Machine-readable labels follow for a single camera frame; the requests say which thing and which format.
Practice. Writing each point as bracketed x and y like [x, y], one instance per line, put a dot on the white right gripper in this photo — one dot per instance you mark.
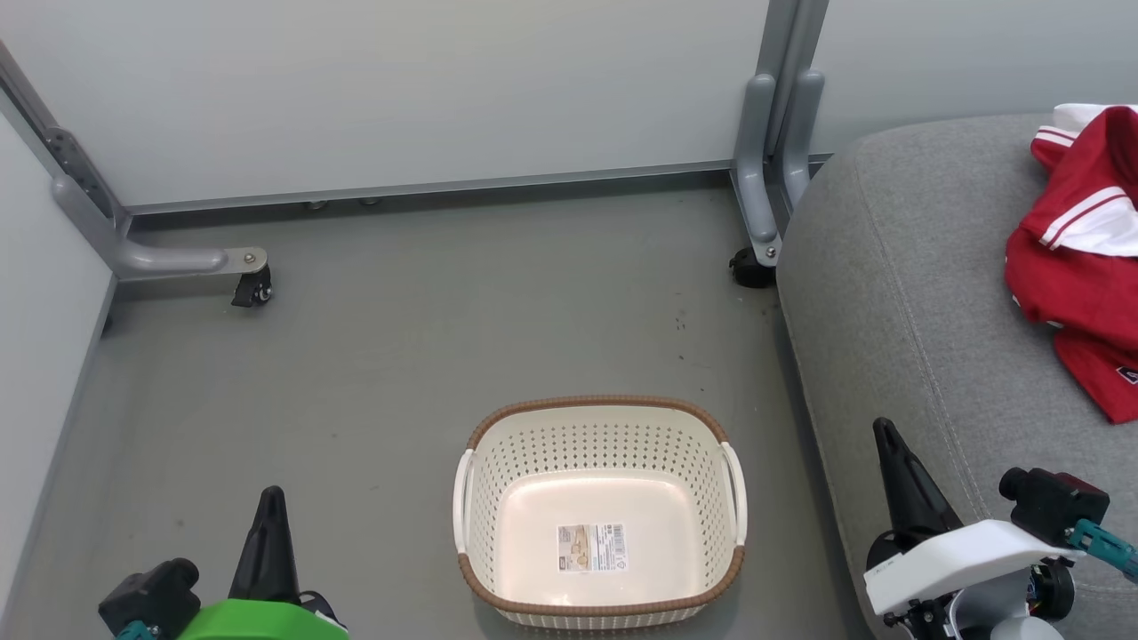
[960, 556]

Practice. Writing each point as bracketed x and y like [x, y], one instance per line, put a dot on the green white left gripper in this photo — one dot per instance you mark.
[258, 622]

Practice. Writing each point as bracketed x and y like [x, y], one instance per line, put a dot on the red garment with number print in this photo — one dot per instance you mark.
[1098, 364]

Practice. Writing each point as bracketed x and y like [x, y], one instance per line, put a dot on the red and white jersey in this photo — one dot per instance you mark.
[1085, 276]

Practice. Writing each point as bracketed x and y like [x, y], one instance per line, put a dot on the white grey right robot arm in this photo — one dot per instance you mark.
[1027, 629]

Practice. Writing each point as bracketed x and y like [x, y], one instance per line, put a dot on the cream perforated basket brown rim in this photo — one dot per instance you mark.
[533, 444]

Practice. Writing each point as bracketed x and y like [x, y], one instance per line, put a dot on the grey fabric sofa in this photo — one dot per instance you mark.
[889, 267]

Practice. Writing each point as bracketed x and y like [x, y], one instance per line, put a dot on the black caster wheel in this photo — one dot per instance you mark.
[253, 289]
[751, 269]

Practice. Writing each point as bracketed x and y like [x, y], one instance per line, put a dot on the paper label sticker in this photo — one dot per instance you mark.
[591, 548]

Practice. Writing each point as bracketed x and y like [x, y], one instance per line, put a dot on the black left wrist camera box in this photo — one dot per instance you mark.
[151, 596]

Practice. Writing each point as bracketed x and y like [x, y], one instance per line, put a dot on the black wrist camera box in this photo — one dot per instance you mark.
[151, 596]
[1053, 502]

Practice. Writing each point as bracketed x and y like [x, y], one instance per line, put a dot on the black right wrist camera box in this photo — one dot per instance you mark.
[1053, 502]

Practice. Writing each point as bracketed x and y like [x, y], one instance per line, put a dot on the grey partition base rail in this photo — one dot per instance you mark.
[444, 188]
[67, 444]

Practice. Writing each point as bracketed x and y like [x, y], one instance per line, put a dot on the grey partition post with foot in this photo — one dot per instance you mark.
[160, 260]
[756, 178]

